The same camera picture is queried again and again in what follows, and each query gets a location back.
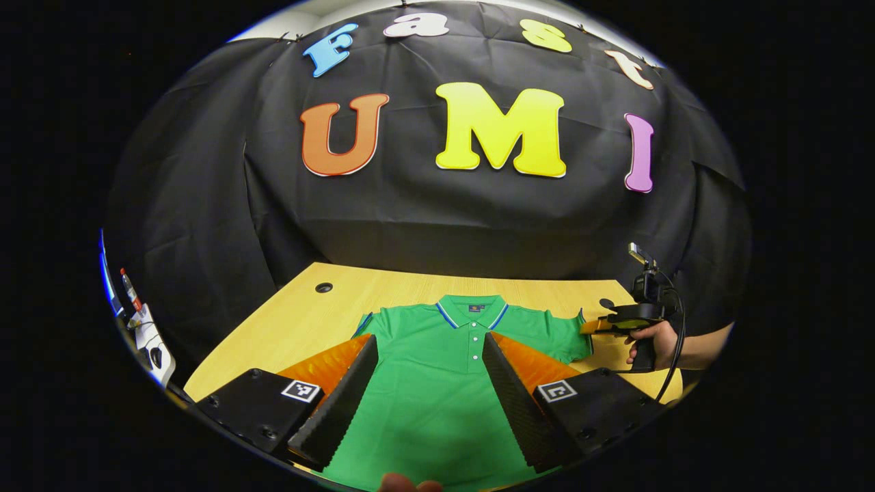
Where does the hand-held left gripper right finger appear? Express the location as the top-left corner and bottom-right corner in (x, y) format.
(482, 332), (667, 474)

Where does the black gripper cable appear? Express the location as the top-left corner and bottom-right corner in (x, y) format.
(643, 270), (686, 404)

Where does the white device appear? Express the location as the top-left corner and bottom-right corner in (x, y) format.
(126, 311), (177, 387)

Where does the green T-shirt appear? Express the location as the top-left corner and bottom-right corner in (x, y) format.
(318, 294), (594, 492)

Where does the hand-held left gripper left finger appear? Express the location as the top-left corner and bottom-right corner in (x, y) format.
(193, 333), (380, 472)

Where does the black backdrop cloth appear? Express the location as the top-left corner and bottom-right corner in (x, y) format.
(103, 0), (753, 370)

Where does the plastic bottle red label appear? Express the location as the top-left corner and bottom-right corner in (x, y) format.
(120, 268), (144, 315)

